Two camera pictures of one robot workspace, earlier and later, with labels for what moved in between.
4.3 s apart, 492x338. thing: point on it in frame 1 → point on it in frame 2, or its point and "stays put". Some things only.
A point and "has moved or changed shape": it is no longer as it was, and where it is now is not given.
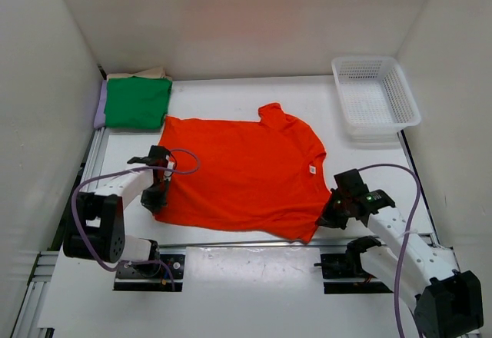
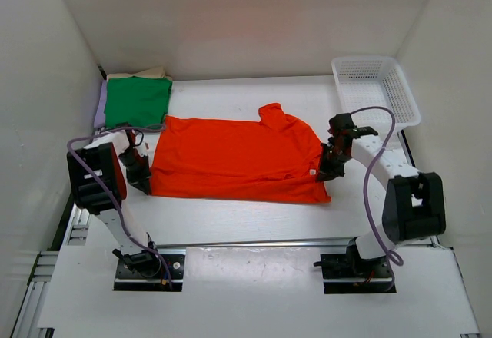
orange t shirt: (266, 173) has moved or changed shape
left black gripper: (154, 197) → (137, 173)
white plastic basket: (376, 100) stays put
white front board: (227, 292) stays put
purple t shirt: (99, 118) stays put
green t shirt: (136, 102) stays put
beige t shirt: (152, 73) stays put
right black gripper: (334, 212) → (330, 161)
